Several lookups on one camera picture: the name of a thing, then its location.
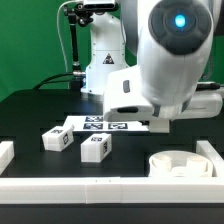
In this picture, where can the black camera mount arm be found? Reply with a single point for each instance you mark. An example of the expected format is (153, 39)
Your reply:
(77, 15)

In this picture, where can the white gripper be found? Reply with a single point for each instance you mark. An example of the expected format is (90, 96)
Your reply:
(165, 126)

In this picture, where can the white round stool seat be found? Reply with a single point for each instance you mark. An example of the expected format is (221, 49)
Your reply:
(179, 164)

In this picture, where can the white U-shaped fence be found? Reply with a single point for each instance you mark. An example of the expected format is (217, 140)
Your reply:
(105, 190)

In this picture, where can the white marker sheet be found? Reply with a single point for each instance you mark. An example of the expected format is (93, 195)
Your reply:
(97, 124)

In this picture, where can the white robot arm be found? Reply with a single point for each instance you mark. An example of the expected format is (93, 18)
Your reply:
(148, 57)

